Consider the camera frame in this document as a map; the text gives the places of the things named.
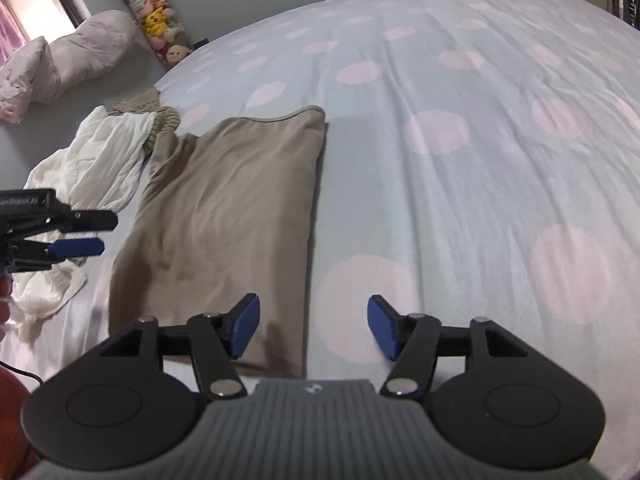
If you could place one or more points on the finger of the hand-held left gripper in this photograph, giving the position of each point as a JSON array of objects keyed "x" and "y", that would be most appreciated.
[
  {"x": 75, "y": 247},
  {"x": 90, "y": 221}
]

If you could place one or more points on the person's left hand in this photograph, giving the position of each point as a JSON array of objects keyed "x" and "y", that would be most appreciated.
[{"x": 5, "y": 305}]

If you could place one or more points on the person's orange ribbed clothing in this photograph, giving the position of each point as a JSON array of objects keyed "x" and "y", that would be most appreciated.
[{"x": 15, "y": 430}]

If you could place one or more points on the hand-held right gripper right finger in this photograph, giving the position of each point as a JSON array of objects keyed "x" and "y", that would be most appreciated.
[{"x": 382, "y": 327}]

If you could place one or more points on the black wall outlet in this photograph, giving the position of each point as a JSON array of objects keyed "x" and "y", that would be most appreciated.
[{"x": 201, "y": 43}]

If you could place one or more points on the clear tube of plush toys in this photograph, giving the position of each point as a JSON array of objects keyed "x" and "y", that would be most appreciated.
[{"x": 155, "y": 20}]

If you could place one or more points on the white crinkled garment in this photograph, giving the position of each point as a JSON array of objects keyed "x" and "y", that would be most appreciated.
[{"x": 100, "y": 160}]

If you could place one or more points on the olive striped garment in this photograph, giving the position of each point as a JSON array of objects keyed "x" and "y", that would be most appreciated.
[{"x": 165, "y": 120}]

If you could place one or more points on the purple hanging towel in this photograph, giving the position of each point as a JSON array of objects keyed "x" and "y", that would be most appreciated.
[{"x": 12, "y": 30}]

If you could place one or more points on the beige t-shirt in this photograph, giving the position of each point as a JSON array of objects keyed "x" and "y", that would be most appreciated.
[{"x": 225, "y": 220}]

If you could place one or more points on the window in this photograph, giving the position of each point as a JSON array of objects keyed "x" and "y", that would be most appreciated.
[{"x": 40, "y": 5}]

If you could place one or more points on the rolled pale pink duvet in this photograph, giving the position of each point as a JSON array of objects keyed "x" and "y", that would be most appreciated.
[{"x": 75, "y": 55}]

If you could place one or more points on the bed with pink-dotted sheet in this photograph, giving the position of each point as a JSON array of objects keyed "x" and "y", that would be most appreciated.
[{"x": 450, "y": 160}]

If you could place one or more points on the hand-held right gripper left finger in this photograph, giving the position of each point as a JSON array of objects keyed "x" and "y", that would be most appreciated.
[{"x": 245, "y": 325}]

